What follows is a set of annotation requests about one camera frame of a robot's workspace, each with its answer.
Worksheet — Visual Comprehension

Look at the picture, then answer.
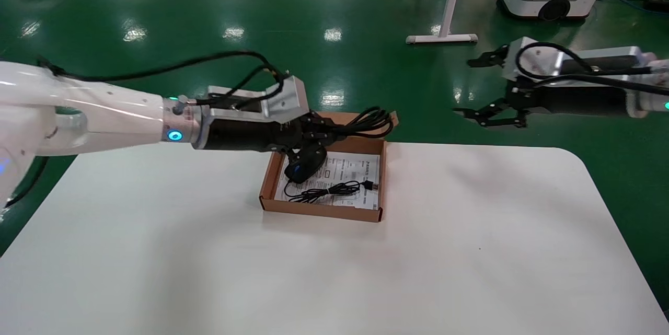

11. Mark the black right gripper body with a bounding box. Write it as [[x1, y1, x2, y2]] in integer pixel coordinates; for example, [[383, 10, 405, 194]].
[[515, 84, 636, 116]]

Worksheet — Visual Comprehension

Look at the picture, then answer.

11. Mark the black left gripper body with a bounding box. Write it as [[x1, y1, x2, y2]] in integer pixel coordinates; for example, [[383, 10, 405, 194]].
[[200, 115, 310, 154]]

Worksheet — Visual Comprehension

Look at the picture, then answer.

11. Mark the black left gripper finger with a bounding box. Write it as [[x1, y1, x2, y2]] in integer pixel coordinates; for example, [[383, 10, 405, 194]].
[[303, 110, 361, 137], [282, 134, 340, 159]]

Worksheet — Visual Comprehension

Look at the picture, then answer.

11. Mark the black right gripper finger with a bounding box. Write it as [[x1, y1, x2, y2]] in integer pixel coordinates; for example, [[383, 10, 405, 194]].
[[467, 45, 509, 69], [452, 96, 528, 129]]

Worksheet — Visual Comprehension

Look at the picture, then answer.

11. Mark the black wired computer mouse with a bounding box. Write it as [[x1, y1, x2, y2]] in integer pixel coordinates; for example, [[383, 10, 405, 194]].
[[284, 144, 375, 204]]

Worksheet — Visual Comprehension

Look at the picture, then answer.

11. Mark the black power cable with plug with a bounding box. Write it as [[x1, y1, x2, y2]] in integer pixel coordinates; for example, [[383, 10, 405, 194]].
[[314, 107, 394, 142]]

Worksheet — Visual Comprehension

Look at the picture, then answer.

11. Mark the brown cardboard box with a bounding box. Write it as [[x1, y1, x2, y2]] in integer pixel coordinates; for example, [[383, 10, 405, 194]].
[[260, 111, 399, 223]]

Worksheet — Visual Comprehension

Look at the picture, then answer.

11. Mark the printed white paper sheet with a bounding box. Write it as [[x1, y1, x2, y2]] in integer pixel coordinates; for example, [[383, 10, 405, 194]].
[[274, 151, 382, 210]]

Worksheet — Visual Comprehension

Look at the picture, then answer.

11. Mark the white metal stand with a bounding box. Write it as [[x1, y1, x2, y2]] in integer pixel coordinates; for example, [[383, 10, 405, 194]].
[[406, 0, 479, 45]]

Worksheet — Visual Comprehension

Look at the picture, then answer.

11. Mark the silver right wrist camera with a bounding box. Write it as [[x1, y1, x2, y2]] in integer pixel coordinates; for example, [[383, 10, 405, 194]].
[[503, 37, 656, 84]]

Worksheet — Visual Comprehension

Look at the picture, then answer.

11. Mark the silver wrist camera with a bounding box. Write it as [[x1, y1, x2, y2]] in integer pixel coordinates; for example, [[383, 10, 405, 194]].
[[206, 76, 310, 119], [503, 37, 656, 84]]

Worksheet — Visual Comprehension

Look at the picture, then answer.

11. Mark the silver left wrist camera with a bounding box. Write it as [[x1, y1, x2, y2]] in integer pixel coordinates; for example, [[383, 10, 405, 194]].
[[206, 76, 310, 119]]

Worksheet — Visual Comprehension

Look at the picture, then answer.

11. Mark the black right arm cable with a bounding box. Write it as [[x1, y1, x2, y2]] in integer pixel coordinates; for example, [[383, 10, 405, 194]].
[[515, 42, 669, 96]]

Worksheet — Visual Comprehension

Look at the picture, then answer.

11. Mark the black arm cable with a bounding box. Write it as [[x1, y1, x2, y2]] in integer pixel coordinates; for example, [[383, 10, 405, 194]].
[[515, 42, 669, 96], [37, 51, 291, 111]]

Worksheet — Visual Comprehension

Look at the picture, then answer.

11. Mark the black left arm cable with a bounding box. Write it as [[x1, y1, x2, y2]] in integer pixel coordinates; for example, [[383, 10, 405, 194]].
[[37, 51, 291, 111]]

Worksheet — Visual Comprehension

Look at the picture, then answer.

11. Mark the blue floor cable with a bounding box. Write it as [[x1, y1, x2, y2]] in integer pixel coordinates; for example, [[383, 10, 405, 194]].
[[601, 0, 651, 14]]

